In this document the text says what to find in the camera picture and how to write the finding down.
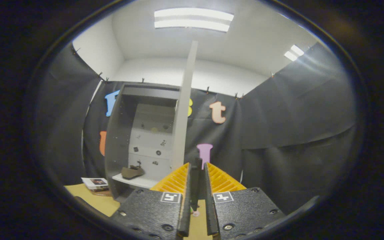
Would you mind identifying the white shoe cabinet door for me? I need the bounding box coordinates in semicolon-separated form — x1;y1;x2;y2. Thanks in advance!
171;41;198;170

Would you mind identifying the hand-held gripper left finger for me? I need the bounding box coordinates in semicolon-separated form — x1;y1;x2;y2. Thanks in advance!
110;162;192;240

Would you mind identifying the large ceiling light panel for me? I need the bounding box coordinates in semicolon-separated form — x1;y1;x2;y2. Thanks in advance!
154;8;234;33

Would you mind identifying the grey shoe cabinet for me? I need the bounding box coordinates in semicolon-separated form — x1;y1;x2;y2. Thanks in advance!
104;82;182;203

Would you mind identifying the brown book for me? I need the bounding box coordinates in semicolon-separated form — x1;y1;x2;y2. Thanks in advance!
92;187;111;197

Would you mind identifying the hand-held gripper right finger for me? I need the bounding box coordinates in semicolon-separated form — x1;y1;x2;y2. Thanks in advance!
204;162;286;240

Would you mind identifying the black backdrop cloth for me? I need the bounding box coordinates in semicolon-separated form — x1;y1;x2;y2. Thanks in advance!
35;42;359;215

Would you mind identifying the brown plush shoe with bow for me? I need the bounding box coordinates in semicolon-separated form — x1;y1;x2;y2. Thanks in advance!
121;165;145;180

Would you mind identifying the white cabinet shelf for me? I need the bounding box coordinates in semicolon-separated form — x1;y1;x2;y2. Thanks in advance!
112;173;161;189

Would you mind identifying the white book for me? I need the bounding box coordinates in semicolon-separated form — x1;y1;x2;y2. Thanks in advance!
81;177;109;190

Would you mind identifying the small ceiling light panel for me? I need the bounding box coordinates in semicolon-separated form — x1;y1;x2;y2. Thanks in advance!
284;44;305;62

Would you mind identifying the black door handle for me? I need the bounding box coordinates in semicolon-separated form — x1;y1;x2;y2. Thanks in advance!
190;158;203;212

